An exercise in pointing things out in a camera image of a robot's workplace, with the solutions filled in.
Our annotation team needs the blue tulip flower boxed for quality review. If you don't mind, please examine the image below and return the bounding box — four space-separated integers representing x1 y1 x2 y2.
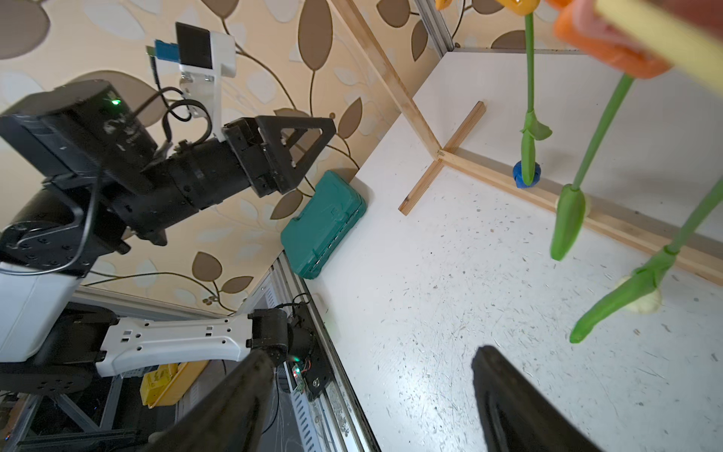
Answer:
513 12 553 188

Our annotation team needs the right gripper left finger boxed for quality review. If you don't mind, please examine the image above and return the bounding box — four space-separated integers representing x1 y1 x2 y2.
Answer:
148 350 274 451

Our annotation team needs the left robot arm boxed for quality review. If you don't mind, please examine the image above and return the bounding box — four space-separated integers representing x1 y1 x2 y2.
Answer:
1 79 336 397

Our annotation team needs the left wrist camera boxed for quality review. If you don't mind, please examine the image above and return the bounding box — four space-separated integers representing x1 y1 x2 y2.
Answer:
147 22 236 141

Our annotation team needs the green plastic tool case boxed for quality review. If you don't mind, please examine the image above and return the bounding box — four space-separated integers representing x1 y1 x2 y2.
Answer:
281 171 367 280

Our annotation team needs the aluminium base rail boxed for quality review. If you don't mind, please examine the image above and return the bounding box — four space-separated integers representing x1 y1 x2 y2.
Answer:
250 252 380 451

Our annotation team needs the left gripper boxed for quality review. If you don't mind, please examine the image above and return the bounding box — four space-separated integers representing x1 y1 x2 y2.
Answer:
222 116 336 198

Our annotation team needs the wooden drying rack frame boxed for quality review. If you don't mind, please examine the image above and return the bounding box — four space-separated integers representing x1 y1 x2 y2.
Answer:
329 0 722 287

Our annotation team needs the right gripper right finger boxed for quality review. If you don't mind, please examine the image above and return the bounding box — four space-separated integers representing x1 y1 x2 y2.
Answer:
472 346 599 451

